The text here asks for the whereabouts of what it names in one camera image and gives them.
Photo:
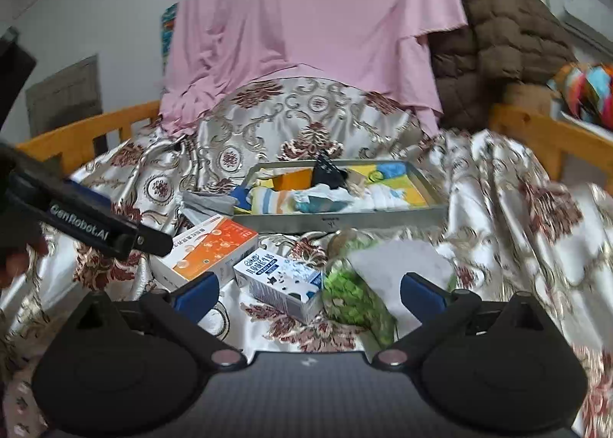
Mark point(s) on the white quilted towel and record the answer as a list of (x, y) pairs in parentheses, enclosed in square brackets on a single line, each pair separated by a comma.
[(383, 201)]

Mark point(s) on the colourful wall poster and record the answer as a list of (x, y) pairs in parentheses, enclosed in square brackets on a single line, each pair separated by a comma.
[(168, 31)]

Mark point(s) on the grey cloth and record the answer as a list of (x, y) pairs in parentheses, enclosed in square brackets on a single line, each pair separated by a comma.
[(210, 203)]

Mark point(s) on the orange and white box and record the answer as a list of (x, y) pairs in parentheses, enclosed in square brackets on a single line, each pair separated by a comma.
[(206, 246)]

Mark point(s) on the metal tray with cartoon picture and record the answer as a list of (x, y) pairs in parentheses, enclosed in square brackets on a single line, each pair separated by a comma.
[(335, 222)]

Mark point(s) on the pink bed sheet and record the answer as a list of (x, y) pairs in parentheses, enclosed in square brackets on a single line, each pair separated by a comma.
[(311, 11)]

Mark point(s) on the floral satin blanket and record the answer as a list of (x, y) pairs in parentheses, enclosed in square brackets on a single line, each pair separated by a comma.
[(503, 227)]

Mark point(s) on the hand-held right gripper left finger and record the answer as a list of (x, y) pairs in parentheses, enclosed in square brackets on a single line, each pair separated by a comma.
[(198, 292)]

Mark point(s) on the person's left hand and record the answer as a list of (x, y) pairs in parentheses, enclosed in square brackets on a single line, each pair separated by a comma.
[(17, 265)]

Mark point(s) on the green and white packet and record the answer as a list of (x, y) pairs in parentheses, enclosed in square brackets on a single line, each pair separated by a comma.
[(354, 294)]

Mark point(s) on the brown puffer jacket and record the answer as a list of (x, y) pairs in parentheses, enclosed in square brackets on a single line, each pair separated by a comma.
[(503, 26)]

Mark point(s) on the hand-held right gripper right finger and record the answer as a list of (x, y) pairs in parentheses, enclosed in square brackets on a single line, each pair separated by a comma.
[(424, 294)]

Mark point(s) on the dark blue cloth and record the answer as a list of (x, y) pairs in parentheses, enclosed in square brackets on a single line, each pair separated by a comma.
[(243, 196)]

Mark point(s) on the blue and white cloth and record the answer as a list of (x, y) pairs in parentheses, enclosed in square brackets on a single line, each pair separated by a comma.
[(316, 201)]

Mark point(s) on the blue and white milk carton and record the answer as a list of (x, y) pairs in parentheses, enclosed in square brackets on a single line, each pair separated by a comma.
[(277, 280)]

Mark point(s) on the grey door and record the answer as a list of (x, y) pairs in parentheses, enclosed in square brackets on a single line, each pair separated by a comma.
[(62, 93)]

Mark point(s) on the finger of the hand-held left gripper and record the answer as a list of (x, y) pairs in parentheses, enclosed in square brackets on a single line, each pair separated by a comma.
[(153, 241), (91, 193)]

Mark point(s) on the white air conditioner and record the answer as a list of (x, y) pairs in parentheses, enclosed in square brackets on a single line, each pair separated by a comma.
[(584, 2)]

